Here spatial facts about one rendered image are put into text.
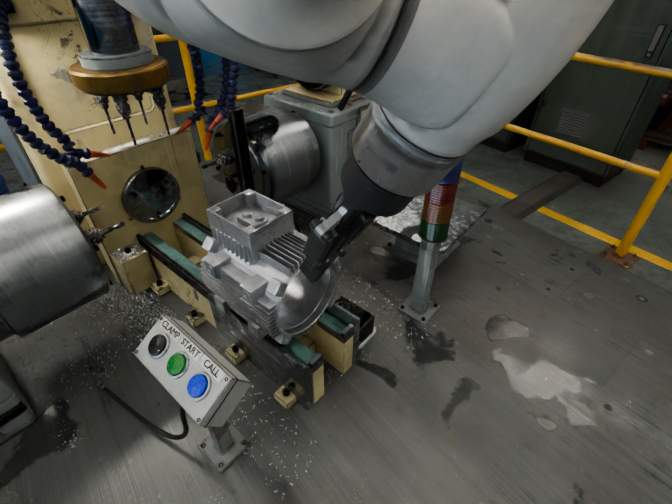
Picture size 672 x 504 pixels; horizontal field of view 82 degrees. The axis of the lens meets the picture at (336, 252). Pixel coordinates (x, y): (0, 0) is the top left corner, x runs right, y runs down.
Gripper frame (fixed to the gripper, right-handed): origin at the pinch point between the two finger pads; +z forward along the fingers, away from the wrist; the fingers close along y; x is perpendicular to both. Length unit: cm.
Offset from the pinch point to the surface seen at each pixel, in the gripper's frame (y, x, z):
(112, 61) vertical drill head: -1, -54, 12
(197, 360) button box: 16.8, -0.4, 12.4
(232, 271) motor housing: 1.9, -11.0, 19.8
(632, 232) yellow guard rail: -227, 77, 65
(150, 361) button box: 20.7, -5.0, 18.0
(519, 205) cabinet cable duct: -243, 26, 113
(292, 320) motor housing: -4.4, 1.7, 26.3
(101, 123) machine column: -3, -66, 39
